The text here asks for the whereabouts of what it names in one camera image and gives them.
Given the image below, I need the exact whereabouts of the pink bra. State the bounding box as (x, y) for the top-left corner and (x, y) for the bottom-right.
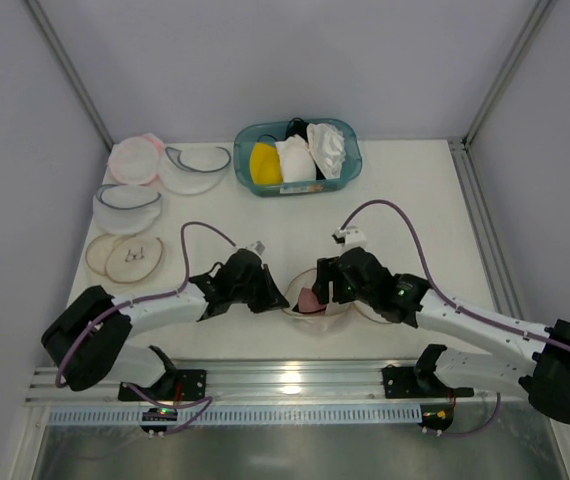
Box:
(292, 287), (326, 315)

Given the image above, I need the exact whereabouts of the beige mesh laundry bag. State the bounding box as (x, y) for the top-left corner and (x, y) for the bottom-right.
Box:
(281, 268), (385, 337)

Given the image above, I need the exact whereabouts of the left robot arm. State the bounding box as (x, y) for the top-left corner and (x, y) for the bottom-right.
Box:
(41, 248), (289, 392)

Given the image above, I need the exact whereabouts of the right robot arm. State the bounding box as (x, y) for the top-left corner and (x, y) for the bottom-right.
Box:
(312, 247), (570, 425)

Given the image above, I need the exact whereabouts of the yellow bra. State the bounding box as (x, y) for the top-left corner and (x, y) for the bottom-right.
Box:
(249, 142), (283, 185)

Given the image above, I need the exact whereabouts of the white grey-trim laundry bag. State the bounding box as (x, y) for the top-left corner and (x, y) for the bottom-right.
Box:
(158, 145), (232, 196)

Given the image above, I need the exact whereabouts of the white folded bra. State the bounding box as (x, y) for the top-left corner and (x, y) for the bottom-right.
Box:
(275, 135), (316, 183)

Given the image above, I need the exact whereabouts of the white blue-trim laundry bag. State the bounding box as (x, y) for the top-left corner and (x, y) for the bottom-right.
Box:
(93, 184), (163, 235)

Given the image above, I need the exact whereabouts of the white lace bra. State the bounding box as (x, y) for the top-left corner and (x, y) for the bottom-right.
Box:
(306, 123), (346, 180)

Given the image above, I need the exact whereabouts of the pink mesh laundry bag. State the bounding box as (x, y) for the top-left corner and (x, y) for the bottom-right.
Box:
(107, 133), (165, 185)

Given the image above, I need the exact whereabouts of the black bra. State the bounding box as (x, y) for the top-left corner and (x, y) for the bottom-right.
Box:
(257, 118), (325, 180)

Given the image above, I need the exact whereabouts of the teal plastic basket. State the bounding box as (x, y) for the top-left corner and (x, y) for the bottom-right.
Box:
(232, 117), (363, 197)

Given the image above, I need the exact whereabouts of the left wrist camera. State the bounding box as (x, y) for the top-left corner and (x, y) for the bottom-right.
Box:
(239, 241), (266, 257)

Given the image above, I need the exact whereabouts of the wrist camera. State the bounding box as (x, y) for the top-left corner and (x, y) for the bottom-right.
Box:
(332, 226), (367, 251)
(239, 241), (266, 257)

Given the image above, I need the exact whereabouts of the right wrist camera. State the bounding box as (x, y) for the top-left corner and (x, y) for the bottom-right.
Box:
(332, 226), (367, 251)

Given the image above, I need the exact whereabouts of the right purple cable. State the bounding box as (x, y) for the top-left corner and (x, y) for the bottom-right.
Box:
(339, 199), (570, 406)

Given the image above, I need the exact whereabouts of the aluminium mounting rail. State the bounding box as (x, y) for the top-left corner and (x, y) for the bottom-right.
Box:
(24, 357), (531, 404)

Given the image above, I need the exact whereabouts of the white slotted cable duct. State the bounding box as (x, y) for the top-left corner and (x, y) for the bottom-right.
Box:
(47, 403), (423, 428)

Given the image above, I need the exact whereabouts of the right side aluminium rail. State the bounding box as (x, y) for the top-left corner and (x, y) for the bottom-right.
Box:
(448, 140), (525, 319)

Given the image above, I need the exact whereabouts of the right frame post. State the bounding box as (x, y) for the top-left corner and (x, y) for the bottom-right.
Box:
(462, 0), (557, 149)

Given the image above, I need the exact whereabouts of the frame post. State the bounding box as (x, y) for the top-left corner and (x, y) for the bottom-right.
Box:
(462, 0), (557, 149)
(22, 0), (114, 150)

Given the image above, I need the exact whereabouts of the left frame post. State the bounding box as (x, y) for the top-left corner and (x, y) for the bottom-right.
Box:
(22, 0), (114, 150)

